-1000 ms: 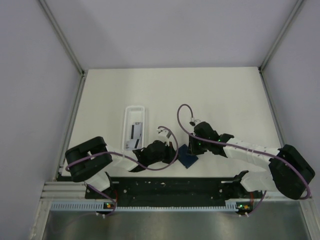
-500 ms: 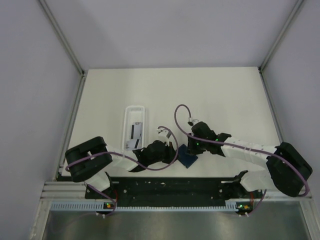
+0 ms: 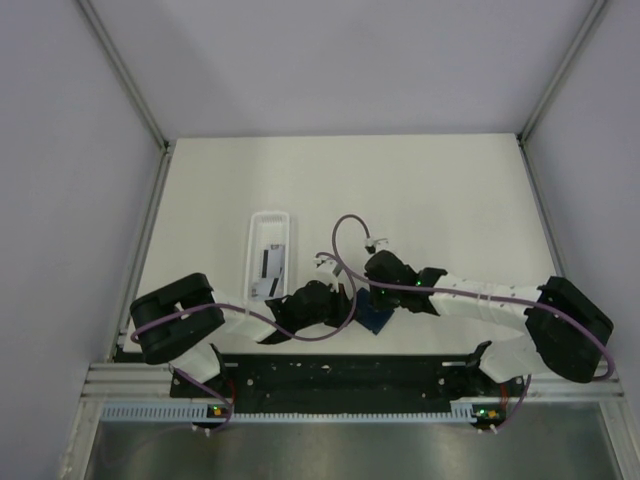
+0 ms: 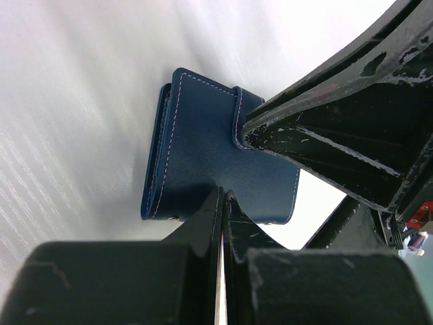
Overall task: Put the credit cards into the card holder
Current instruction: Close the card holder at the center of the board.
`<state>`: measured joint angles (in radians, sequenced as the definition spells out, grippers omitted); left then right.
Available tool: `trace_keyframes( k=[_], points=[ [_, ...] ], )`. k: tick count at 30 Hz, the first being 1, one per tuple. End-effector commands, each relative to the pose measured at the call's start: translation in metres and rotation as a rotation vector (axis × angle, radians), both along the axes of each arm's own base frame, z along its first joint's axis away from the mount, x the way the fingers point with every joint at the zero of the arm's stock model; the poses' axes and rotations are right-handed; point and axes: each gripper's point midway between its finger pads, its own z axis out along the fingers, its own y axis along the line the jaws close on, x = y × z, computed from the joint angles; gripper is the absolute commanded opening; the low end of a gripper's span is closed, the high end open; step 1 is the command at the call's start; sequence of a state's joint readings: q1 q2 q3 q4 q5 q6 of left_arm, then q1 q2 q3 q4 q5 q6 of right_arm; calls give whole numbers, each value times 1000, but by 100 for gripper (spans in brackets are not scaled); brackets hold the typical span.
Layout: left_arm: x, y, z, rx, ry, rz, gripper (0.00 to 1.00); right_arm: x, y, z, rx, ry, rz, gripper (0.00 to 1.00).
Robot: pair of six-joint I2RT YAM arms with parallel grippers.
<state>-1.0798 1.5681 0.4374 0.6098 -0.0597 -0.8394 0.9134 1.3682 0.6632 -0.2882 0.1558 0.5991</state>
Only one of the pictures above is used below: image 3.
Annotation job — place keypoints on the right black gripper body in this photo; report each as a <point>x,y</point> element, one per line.
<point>384,298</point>

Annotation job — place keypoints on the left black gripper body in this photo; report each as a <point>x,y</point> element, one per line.
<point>332,314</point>

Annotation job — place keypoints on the blue card holder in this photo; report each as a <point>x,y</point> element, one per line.
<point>372,319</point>

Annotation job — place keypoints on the white plastic basket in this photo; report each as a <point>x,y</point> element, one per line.
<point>267,227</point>

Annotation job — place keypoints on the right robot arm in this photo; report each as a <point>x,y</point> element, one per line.
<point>559,329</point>

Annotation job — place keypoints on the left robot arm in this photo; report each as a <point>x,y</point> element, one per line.
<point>175,324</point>

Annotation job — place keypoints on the lower cards in basket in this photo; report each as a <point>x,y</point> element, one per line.
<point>265,288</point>

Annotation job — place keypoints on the cards in basket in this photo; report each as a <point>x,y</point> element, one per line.
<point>273,260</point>
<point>265,288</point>

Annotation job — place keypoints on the upper cards in basket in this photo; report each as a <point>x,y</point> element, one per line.
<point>273,260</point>

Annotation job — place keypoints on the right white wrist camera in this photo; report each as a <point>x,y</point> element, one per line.
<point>373,245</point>

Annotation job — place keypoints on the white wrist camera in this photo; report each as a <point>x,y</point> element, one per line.
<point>373,245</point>
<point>327,270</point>

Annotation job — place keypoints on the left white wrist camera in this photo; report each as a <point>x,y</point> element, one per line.
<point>327,270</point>

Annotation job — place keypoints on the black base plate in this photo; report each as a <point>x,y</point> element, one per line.
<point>279,383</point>

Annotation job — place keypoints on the grey slotted cable duct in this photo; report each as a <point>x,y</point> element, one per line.
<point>206,413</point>

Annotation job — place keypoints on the right aluminium frame post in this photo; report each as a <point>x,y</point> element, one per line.
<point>579,42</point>

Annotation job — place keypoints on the aluminium frame post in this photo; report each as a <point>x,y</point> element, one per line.
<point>579,42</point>
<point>121,71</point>

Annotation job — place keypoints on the left aluminium frame post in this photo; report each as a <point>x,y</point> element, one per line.
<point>121,71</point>

